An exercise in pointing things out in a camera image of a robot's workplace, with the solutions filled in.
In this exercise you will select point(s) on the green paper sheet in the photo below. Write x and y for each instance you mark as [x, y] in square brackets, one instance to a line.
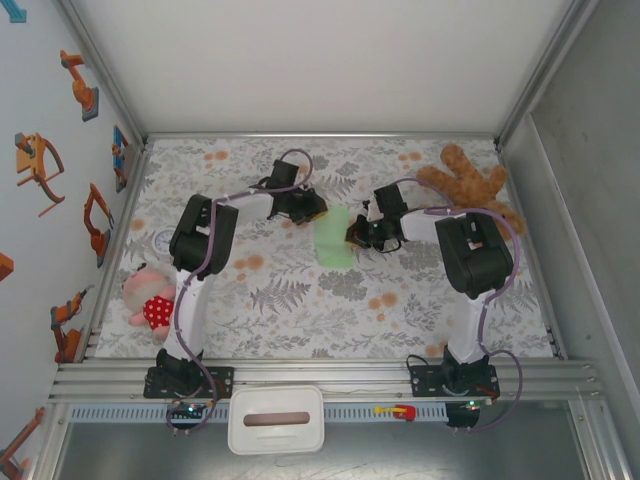
[332, 240]

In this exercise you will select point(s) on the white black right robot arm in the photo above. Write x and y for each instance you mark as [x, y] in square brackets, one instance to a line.
[472, 260]

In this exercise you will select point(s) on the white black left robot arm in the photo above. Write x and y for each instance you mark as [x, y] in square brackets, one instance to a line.
[200, 235]

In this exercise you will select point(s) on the floral tablecloth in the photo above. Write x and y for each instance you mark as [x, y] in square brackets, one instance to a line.
[350, 325]

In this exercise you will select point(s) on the brown teddy bear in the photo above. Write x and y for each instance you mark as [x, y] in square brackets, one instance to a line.
[465, 180]

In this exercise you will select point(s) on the white round clock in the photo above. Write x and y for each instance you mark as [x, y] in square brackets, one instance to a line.
[161, 241]

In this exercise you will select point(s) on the pink plush toy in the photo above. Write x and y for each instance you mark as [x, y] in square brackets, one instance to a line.
[142, 295]

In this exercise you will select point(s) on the small red yellow object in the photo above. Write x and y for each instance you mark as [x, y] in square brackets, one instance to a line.
[405, 412]

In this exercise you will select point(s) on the white tissue box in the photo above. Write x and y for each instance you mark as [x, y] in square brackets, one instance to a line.
[250, 400]

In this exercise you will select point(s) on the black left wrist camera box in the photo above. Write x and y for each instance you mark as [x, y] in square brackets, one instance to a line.
[286, 174]

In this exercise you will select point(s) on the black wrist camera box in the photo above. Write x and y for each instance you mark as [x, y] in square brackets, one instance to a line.
[390, 200]
[286, 174]

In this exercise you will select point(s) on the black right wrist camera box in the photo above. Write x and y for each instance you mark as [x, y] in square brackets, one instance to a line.
[390, 200]

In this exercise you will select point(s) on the aluminium frame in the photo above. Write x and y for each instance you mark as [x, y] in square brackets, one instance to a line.
[320, 372]

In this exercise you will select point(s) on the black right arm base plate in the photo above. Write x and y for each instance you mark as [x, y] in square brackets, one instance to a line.
[425, 382]

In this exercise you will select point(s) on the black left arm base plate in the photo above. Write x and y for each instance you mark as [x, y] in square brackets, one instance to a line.
[222, 380]

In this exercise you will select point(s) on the blue orange wall sticker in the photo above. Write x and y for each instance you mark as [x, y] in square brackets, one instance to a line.
[119, 150]

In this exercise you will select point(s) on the orange gripper wall sticker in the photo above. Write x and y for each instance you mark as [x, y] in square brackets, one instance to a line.
[32, 160]

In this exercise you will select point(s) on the orange block wall sticker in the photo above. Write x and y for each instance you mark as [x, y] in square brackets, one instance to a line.
[5, 267]

